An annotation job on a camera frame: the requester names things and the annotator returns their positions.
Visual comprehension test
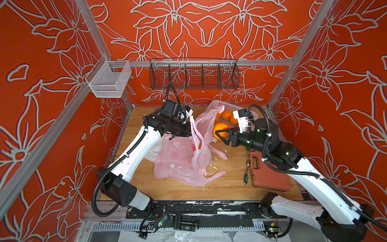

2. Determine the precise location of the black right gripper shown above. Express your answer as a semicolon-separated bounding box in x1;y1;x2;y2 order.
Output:
218;126;271;155

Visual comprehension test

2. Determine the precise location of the orange fruit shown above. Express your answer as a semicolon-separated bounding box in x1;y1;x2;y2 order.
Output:
221;110;232;121
214;113;221;124
213;123;230;140
229;116;238;126

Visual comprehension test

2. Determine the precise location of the pink printed plastic bag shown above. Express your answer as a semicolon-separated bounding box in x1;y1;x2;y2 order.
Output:
153;105;227;187

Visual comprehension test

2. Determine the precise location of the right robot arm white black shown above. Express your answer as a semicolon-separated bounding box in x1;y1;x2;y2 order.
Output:
215;105;387;242

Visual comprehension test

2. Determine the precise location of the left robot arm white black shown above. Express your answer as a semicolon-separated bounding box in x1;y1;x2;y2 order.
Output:
91;113;191;217

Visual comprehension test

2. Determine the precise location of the white perforated plastic basket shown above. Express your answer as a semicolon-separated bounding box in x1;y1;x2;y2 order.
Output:
204;100;242;127

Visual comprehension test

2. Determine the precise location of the white plastic bag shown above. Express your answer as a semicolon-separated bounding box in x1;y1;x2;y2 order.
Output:
144;144;161;163

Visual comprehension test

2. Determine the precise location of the red plastic tool case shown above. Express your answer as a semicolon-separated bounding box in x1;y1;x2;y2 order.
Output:
250;151;290;192

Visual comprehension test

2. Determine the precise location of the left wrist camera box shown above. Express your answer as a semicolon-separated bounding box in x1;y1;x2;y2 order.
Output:
160;100;181;120

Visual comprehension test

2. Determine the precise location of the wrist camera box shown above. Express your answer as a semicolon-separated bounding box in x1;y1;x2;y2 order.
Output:
233;109;254;133
160;100;181;120

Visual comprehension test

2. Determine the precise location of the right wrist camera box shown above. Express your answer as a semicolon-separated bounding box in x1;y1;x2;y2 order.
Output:
233;109;254;133

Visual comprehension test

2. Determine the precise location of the green handled screwdriver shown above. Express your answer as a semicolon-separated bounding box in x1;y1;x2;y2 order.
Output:
243;160;251;185

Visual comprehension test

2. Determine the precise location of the black wire wall basket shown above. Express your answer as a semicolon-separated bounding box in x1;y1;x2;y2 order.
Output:
149;57;240;91

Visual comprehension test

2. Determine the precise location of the white wire wall basket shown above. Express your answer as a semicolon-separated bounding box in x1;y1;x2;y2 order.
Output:
86;55;132;98

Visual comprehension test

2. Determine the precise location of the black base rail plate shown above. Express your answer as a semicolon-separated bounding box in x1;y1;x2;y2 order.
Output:
125;199;288;232

